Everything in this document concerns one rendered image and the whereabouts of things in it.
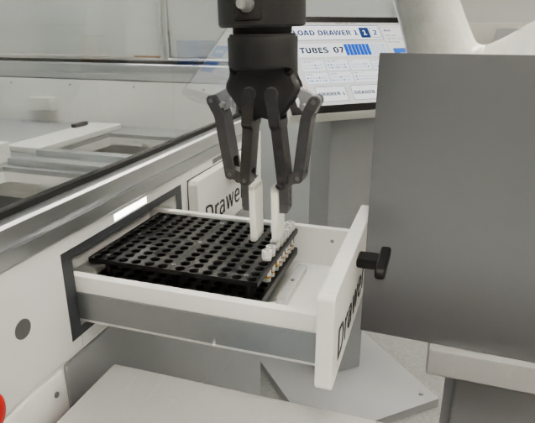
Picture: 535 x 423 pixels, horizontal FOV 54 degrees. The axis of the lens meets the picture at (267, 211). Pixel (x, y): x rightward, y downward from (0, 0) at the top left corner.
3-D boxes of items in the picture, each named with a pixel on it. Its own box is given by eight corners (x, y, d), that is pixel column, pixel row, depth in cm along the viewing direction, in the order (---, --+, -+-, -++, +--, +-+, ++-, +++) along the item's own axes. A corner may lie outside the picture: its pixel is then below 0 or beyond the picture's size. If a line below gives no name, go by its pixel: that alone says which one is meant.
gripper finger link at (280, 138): (272, 86, 59) (284, 84, 59) (285, 181, 62) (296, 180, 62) (261, 90, 55) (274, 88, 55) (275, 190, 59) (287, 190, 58)
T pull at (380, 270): (390, 255, 66) (391, 245, 65) (384, 281, 59) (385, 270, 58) (361, 252, 67) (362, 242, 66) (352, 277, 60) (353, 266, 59)
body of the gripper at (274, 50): (211, 32, 53) (216, 122, 56) (291, 29, 51) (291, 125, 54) (238, 31, 60) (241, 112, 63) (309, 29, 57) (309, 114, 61)
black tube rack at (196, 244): (296, 268, 76) (297, 227, 74) (257, 332, 60) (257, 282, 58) (161, 250, 83) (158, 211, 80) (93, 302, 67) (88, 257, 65)
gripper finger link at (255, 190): (254, 185, 60) (248, 185, 60) (255, 242, 62) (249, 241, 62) (262, 179, 63) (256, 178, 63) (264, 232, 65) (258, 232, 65)
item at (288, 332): (356, 267, 77) (358, 228, 75) (317, 368, 54) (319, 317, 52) (122, 235, 89) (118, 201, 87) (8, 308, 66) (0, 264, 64)
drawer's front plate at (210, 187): (255, 195, 116) (254, 146, 112) (199, 243, 90) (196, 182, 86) (248, 194, 116) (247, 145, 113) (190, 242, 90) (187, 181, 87)
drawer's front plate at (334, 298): (369, 273, 79) (374, 204, 75) (330, 394, 53) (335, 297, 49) (357, 271, 79) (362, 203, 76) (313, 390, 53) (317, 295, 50)
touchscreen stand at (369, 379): (437, 405, 171) (479, 87, 137) (317, 448, 153) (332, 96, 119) (354, 330, 214) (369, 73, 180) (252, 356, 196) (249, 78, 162)
